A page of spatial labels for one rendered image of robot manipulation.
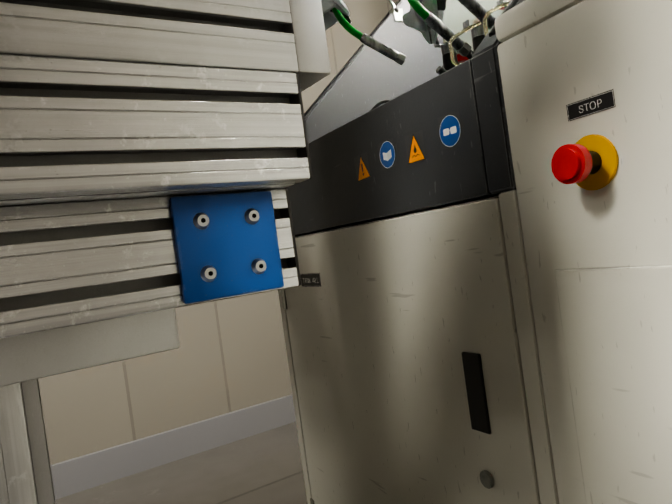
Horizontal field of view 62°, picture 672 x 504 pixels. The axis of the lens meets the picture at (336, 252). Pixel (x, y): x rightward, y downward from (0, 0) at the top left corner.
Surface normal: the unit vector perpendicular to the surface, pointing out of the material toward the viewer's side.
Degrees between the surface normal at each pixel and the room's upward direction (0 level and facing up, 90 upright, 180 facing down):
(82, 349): 90
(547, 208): 90
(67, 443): 90
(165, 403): 90
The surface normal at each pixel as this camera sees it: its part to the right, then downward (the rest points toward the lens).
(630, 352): -0.87, 0.12
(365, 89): 0.48, -0.06
